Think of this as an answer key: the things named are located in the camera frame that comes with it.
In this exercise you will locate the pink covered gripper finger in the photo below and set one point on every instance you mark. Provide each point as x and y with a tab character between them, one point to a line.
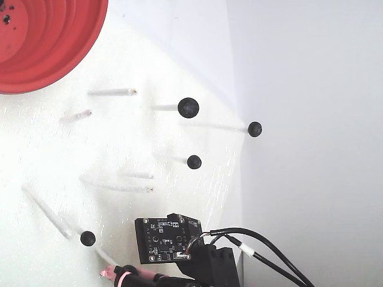
109	272

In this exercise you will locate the red collapsible silicone cup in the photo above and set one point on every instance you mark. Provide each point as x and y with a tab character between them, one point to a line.
60	45

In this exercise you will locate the black camera circuit board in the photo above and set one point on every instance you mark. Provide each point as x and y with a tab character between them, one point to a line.
158	242

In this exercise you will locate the black fisheye lens camera module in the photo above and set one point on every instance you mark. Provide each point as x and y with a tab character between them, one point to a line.
191	222

